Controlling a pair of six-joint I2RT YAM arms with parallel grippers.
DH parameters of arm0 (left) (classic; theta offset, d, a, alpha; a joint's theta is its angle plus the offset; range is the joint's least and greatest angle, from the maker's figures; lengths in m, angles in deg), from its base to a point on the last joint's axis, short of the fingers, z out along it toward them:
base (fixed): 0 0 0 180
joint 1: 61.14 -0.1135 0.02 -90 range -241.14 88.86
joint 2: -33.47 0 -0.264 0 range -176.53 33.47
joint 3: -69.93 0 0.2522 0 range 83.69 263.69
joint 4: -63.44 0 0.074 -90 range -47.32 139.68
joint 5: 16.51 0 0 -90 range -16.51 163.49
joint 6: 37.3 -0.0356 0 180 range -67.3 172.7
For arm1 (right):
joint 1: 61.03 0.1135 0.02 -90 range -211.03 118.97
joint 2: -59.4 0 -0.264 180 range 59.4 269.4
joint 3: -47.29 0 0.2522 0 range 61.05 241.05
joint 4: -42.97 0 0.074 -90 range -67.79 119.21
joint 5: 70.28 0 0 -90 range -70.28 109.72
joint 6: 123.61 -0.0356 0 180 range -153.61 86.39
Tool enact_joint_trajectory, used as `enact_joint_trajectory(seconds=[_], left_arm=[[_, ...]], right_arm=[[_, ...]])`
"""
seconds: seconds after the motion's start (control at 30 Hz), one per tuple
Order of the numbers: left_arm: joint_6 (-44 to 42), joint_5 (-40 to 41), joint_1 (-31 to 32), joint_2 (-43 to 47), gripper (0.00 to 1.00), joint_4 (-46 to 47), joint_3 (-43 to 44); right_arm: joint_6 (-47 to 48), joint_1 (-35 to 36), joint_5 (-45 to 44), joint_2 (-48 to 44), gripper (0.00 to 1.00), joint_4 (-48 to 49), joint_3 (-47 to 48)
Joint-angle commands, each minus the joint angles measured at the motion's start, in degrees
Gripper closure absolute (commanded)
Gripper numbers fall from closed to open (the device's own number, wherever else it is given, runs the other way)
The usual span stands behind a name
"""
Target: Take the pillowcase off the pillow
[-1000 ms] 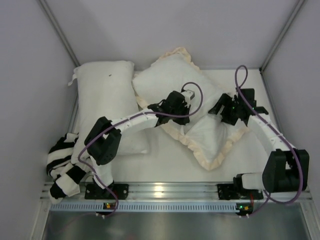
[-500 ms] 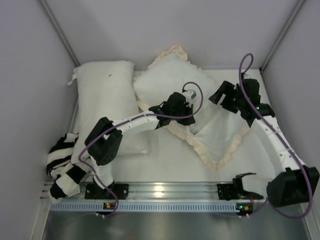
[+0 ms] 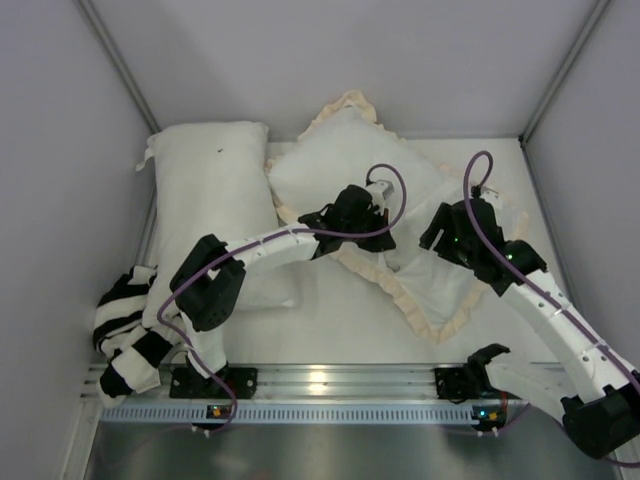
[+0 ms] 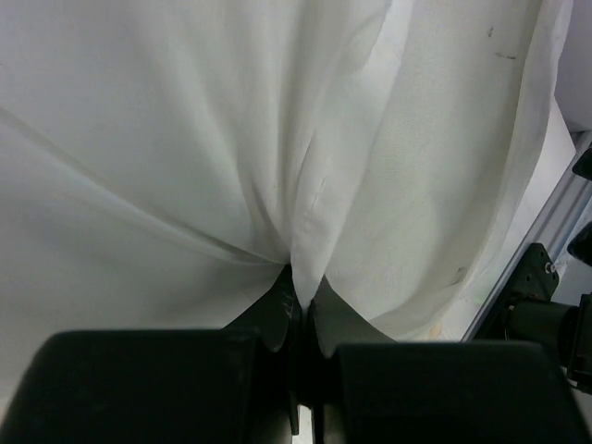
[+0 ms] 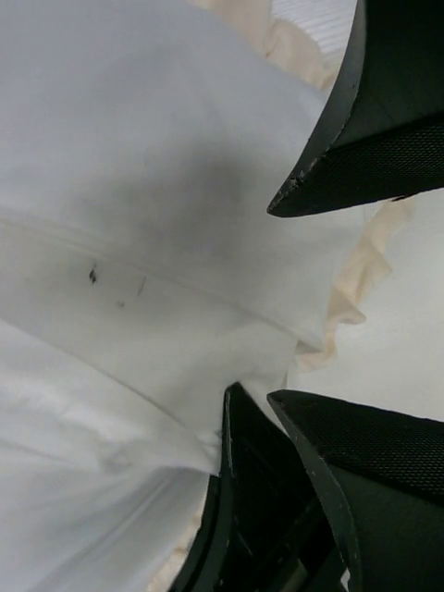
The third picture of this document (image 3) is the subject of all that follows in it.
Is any black and white striped pillowcase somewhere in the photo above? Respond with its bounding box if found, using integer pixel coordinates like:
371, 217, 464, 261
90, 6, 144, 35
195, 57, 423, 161
92, 265, 184, 409

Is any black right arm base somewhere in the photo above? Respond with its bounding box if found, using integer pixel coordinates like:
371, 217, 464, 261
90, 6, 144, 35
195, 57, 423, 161
434, 366, 500, 404

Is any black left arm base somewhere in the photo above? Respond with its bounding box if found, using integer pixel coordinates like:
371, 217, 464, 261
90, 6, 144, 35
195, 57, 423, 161
169, 363, 258, 400

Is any bare white pillow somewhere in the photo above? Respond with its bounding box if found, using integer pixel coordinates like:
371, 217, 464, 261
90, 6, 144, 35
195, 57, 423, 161
144, 121, 279, 319

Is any aluminium frame post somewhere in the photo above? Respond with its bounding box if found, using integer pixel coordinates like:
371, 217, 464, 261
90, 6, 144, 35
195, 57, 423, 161
72, 0, 160, 134
518, 0, 615, 149

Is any perforated grey cable duct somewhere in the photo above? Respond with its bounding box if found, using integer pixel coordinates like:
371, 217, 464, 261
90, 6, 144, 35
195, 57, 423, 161
100, 402, 503, 426

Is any aluminium mounting rail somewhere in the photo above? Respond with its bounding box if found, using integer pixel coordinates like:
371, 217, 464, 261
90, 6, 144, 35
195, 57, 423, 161
81, 364, 462, 403

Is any left aluminium frame post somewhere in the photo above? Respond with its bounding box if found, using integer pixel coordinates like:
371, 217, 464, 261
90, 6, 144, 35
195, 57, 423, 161
72, 0, 160, 134

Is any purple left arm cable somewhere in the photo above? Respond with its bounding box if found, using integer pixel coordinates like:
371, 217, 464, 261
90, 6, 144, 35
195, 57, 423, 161
157, 163, 409, 426

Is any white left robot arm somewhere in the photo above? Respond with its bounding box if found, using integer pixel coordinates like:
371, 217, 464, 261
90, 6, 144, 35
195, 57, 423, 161
169, 180, 396, 379

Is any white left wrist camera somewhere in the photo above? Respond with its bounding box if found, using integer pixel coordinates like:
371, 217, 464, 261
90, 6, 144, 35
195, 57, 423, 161
366, 180, 395, 212

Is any right aluminium frame post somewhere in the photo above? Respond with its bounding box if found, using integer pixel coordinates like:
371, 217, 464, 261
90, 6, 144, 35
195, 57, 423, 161
518, 0, 615, 149

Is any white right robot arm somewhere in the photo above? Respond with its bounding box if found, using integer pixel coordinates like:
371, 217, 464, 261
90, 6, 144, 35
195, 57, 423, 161
419, 198, 639, 459

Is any grey pillowcase with cream frill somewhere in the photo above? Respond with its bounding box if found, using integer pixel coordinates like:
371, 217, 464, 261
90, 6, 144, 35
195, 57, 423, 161
266, 90, 487, 343

